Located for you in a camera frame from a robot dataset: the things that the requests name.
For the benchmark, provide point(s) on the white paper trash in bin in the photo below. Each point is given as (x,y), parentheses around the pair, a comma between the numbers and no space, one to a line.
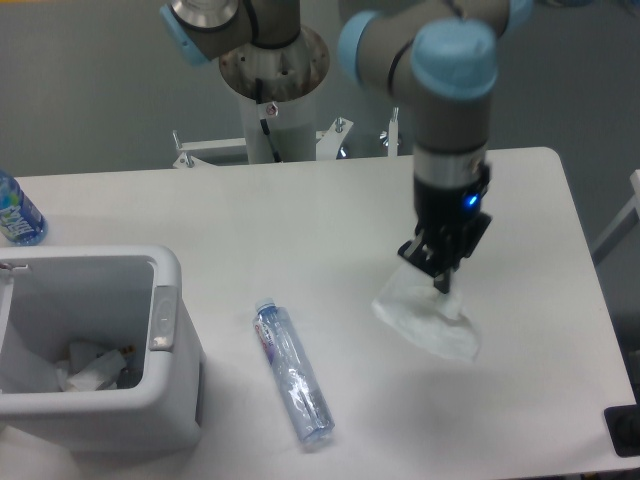
(90,366)

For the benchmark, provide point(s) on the blue labelled water bottle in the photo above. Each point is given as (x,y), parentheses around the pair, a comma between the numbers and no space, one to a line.
(22,223)

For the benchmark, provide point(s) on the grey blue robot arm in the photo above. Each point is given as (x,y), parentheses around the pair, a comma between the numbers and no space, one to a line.
(437,58)

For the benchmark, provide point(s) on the white frame at right edge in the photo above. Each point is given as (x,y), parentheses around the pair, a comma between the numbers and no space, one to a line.
(620,226)

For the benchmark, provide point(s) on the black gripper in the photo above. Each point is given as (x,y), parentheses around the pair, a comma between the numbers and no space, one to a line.
(451,223)

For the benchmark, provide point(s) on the white pedestal base frame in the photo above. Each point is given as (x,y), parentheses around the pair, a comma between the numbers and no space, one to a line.
(334,143)

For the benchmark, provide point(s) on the clear plastic bottle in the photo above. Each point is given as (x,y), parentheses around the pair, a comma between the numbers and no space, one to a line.
(293,373)

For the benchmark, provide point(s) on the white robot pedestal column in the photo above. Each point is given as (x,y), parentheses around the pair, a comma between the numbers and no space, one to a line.
(276,91)

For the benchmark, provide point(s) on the black clamp at table edge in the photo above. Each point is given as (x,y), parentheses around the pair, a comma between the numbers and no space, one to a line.
(623,426)

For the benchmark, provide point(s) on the white plastic trash can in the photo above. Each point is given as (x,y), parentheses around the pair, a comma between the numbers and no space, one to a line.
(115,296)

